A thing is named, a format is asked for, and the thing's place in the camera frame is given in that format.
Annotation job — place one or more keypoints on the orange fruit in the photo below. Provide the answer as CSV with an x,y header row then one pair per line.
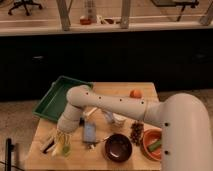
x,y
135,93

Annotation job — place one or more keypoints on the yellow gripper fingers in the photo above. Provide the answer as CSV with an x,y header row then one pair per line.
x,y
61,139

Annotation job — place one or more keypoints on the green cucumber piece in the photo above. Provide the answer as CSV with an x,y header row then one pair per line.
x,y
154,146

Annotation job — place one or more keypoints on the orange bowl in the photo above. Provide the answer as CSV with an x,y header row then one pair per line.
x,y
149,137

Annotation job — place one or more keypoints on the white spatula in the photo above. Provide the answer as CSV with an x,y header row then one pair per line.
x,y
87,114

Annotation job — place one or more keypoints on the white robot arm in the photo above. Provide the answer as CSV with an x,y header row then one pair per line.
x,y
187,142

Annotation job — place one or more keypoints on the red bowl on shelf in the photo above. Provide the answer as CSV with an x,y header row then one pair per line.
x,y
85,21

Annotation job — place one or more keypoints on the dark brown bowl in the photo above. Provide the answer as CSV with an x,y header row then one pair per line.
x,y
118,148

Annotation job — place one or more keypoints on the black stand bottom left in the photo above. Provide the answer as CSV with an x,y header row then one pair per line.
x,y
8,153

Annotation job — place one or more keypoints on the black office chair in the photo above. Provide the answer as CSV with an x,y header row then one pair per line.
x,y
24,3

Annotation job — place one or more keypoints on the green plastic tray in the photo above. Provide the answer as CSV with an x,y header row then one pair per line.
x,y
53,103

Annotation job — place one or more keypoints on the brown grape bunch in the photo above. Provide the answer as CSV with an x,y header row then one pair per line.
x,y
137,129

